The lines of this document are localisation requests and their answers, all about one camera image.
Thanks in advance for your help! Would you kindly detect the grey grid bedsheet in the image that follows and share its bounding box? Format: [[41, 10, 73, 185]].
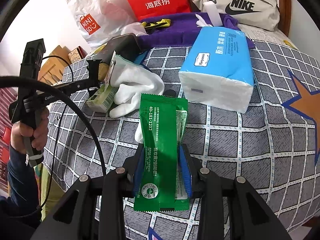
[[43, 41, 319, 239]]

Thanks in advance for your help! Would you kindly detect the brown wooden headboard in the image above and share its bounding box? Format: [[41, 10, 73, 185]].
[[278, 0, 291, 36]]

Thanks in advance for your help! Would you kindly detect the brown patterned box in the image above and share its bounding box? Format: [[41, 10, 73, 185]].
[[68, 46, 87, 63]]

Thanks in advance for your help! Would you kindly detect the white Miniso plastic bag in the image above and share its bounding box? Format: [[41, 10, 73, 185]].
[[66, 0, 135, 49]]

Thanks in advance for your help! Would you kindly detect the person's left hand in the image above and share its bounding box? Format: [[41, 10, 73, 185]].
[[10, 107, 49, 154]]

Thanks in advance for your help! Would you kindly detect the blue tissue pack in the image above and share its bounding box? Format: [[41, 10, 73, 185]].
[[178, 27, 254, 113]]

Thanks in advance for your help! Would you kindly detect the mango print pillow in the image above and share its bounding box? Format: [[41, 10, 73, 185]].
[[238, 23, 298, 50]]

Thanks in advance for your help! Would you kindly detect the translucent mesh drawstring bag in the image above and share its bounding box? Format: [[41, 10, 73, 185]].
[[120, 22, 148, 36]]

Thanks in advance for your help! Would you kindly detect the white knitted cloth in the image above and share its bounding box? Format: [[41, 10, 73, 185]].
[[195, 14, 212, 27]]

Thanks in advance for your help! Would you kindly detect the wooden furniture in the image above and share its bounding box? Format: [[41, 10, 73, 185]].
[[38, 45, 71, 85]]

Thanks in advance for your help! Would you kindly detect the green wet wipe packet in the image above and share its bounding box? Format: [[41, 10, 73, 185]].
[[134, 94, 189, 212]]

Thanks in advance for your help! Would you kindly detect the light green tissue packet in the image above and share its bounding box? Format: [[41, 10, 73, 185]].
[[86, 85, 118, 113]]

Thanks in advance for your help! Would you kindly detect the yellow black pouch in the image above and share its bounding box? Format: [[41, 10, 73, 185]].
[[142, 18, 171, 30]]

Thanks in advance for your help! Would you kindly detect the black cable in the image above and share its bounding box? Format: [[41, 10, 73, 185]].
[[0, 55, 107, 210]]

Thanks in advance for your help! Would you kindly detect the person's left forearm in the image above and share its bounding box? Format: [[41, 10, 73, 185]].
[[1, 147, 41, 239]]

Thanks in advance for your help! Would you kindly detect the dark green tea tin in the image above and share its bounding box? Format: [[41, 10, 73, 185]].
[[93, 33, 142, 67]]

